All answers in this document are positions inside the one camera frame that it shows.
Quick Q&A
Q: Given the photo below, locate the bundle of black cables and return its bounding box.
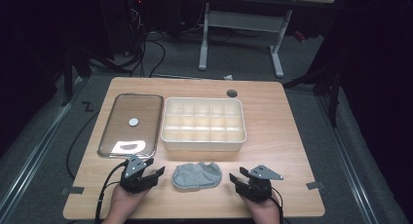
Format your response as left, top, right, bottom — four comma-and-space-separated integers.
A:
128, 4, 168, 79

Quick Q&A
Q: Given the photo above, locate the dark metal stand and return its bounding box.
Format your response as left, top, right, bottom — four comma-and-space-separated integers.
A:
282, 62, 344, 129
59, 43, 94, 108

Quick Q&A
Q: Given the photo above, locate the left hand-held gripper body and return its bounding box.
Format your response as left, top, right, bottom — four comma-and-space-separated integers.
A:
119, 155, 160, 195

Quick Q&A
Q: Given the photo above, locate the white divided storage box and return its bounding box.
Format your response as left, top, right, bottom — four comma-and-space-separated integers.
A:
160, 96, 247, 153

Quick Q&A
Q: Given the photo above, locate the person's right hand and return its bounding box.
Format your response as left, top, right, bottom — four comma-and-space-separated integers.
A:
239, 192, 282, 224

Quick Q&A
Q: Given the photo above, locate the person's left hand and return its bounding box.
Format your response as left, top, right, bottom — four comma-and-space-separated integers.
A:
102, 184, 151, 224

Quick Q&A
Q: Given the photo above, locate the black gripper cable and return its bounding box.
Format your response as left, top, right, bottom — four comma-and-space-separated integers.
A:
94, 160, 130, 224
270, 185, 285, 224

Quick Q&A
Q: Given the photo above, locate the desk with white legs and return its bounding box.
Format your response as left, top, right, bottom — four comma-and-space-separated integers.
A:
123, 0, 336, 79

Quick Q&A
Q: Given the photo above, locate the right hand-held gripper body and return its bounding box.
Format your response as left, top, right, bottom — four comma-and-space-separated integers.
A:
235, 165, 284, 204

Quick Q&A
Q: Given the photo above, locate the black cable on floor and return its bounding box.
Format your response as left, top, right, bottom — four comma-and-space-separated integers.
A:
65, 110, 100, 181

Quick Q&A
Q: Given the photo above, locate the clear plastic lid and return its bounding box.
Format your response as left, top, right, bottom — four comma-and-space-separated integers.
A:
96, 93, 165, 160

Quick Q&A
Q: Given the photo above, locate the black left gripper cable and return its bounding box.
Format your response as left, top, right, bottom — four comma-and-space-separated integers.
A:
94, 160, 130, 224

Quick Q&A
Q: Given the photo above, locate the grey tape piece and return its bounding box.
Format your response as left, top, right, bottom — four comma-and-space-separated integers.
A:
305, 180, 325, 191
60, 186, 85, 196

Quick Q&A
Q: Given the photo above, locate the metal floor rail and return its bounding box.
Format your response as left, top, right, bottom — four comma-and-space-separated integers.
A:
0, 76, 86, 220
316, 93, 382, 224

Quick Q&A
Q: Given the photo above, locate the grey sock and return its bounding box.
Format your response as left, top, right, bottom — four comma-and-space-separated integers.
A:
170, 161, 224, 190

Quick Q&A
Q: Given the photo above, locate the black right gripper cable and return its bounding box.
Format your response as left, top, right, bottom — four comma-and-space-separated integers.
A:
270, 185, 285, 224

